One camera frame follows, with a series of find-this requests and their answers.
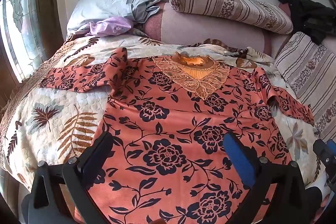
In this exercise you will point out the stained glass window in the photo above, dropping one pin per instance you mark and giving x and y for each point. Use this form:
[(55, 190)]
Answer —
[(22, 19)]

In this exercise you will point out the grey pillow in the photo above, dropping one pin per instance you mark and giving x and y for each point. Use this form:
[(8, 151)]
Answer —
[(110, 5)]

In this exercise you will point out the pink bed sheet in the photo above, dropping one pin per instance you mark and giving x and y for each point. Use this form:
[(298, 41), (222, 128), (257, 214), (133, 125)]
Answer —
[(204, 29)]

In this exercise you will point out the striped floral bolster pillow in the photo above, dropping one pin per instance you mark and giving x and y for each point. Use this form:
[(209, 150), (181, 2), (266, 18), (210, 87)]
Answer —
[(231, 5)]

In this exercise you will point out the brown striped cloth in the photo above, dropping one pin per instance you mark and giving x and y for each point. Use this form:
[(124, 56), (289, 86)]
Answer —
[(223, 47)]

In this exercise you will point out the dark clothes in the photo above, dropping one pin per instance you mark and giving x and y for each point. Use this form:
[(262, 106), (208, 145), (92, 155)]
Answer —
[(309, 16)]

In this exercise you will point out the striped floral cushion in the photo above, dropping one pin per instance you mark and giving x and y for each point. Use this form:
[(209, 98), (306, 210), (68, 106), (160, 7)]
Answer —
[(309, 74)]

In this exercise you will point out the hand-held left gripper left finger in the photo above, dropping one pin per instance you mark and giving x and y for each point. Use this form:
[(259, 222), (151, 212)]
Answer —
[(92, 161)]

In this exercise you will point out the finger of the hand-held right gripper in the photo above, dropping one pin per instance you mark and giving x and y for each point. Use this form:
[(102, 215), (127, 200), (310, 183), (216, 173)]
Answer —
[(325, 153)]

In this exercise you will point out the orange floral shirt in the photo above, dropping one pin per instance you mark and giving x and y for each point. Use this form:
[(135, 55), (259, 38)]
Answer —
[(183, 134)]

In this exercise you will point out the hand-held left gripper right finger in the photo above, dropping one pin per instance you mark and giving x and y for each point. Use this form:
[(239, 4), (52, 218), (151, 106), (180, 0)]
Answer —
[(240, 158)]

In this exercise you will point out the purple floral cloth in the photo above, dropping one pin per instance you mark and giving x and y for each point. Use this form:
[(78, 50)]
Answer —
[(110, 26)]

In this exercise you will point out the cream leaf-print blanket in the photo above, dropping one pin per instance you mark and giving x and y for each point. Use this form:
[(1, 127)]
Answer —
[(50, 119)]

